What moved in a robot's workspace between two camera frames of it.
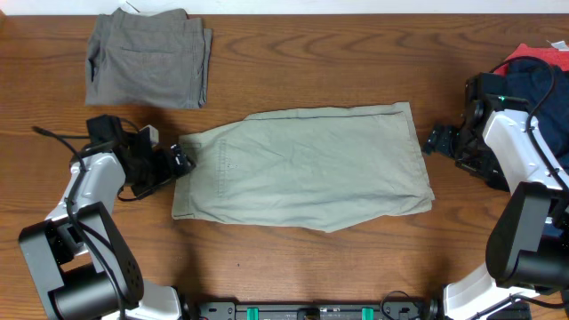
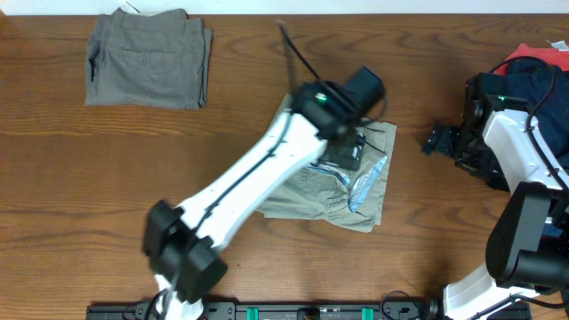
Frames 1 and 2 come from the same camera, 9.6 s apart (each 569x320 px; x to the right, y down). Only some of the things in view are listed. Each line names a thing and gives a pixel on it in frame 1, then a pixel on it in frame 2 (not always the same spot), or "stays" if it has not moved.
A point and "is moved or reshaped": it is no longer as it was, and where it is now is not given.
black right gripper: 439,139 stays
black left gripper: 165,170 → 353,156
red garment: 559,59 stays
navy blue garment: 528,80 stays
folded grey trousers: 151,59 stays
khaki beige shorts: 317,168 is moved or reshaped
